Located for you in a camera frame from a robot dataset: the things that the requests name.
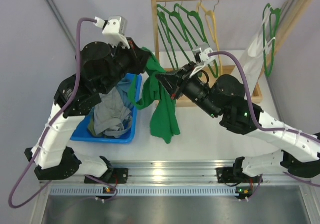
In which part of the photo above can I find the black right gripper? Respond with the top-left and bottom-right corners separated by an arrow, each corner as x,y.
155,62 -> 222,120

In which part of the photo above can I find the aluminium mounting rail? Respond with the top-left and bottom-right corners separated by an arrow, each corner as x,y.
49,161 -> 303,200

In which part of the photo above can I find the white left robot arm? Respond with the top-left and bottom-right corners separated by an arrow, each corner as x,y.
24,37 -> 152,183

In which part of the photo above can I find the green hanger right end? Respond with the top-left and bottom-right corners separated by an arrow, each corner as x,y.
262,3 -> 282,78

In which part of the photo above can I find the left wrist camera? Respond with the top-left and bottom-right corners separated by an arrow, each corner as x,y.
94,16 -> 130,49

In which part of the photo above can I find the white tank top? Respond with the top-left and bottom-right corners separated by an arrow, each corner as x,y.
240,21 -> 264,95

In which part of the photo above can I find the grey garment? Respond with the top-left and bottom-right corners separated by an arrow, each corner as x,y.
93,87 -> 133,139

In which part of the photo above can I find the green hanger far left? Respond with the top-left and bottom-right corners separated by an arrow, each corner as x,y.
156,4 -> 179,70

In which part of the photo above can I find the blue plastic bin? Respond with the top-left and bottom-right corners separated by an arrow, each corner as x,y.
71,74 -> 143,144

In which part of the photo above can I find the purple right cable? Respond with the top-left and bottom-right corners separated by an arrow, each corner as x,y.
207,51 -> 320,205

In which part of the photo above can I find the wooden clothes rack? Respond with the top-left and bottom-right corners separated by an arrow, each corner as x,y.
150,0 -> 316,109

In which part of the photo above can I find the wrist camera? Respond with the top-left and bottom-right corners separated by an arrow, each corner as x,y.
190,43 -> 216,77
94,16 -> 130,49

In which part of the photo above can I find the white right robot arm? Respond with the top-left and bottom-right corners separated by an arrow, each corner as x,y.
156,62 -> 320,184

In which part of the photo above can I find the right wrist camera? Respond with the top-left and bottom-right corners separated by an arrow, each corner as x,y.
190,43 -> 216,77

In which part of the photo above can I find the teal blue garment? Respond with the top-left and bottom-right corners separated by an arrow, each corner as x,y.
116,78 -> 133,110

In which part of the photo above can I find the yellow hanger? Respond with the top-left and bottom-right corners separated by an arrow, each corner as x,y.
196,1 -> 224,78

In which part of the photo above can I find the green tank top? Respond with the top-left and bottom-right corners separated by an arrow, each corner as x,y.
127,47 -> 181,144

